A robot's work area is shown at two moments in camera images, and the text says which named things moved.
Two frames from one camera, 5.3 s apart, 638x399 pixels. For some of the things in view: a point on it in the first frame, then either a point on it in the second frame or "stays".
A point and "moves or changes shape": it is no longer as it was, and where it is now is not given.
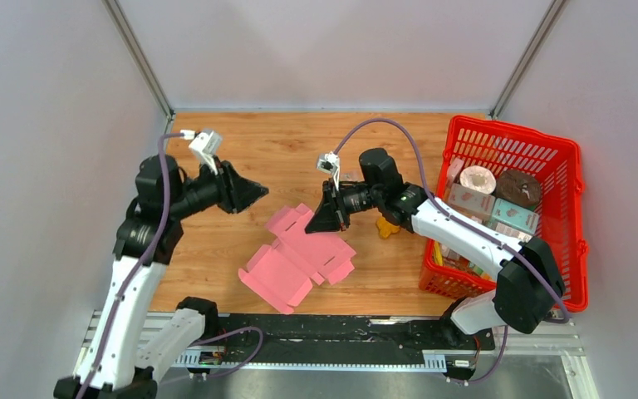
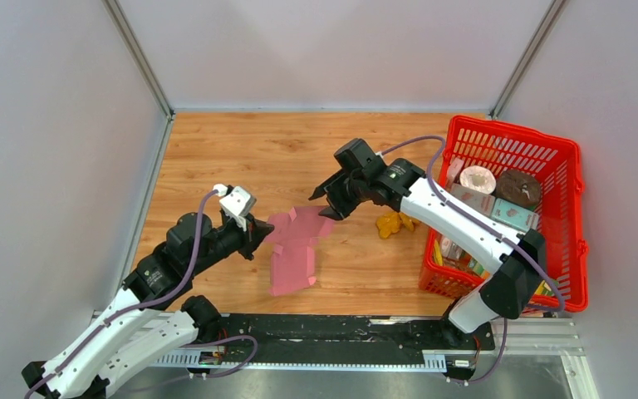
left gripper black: x=236 y=192 to x=257 y=231
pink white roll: x=478 y=178 stays
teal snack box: x=516 y=215 stays
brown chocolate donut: x=517 y=187 stays
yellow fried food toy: x=385 y=228 stays
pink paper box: x=281 y=273 moves or changes shape
